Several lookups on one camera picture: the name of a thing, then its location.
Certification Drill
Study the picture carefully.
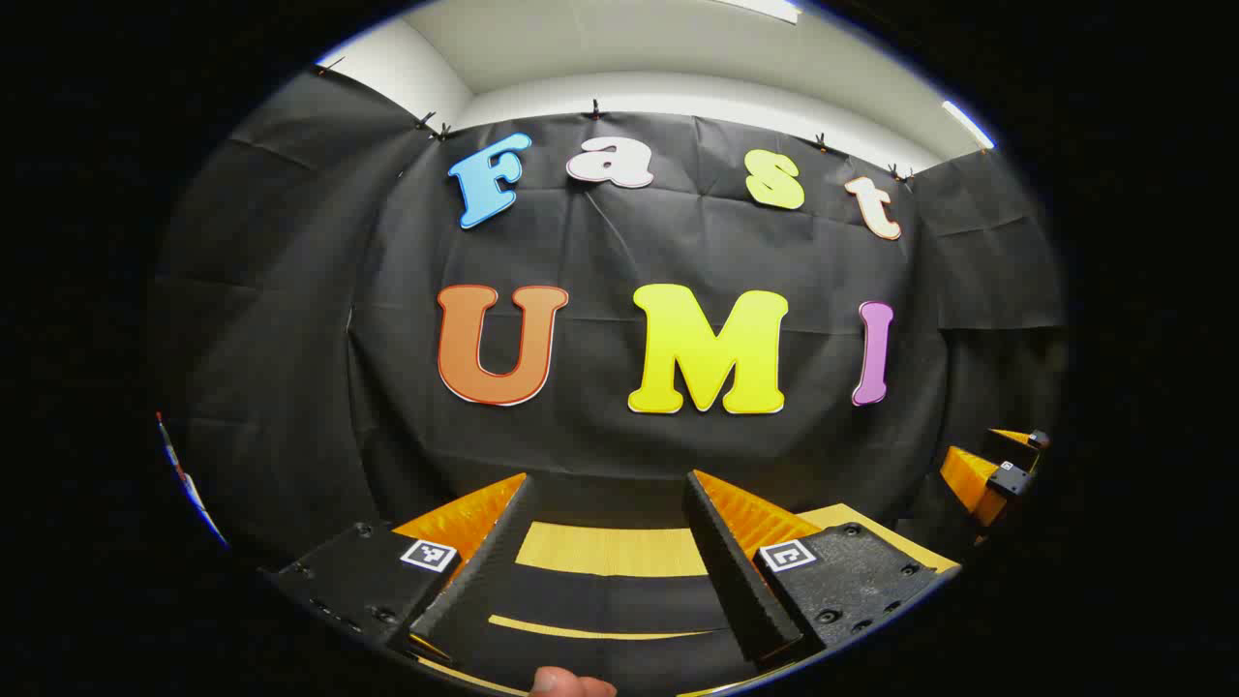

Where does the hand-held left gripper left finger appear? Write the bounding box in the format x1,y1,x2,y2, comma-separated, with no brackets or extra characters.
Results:
263,472,539,671

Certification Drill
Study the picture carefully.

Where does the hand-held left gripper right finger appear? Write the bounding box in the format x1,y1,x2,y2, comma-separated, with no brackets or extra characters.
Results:
682,471,940,667

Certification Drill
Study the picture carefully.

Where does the ceiling light strip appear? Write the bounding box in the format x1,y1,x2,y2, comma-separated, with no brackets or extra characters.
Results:
941,100,996,152
714,0,804,25

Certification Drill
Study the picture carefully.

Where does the black backdrop cloth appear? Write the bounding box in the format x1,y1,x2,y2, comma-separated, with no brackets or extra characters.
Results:
150,66,1071,567

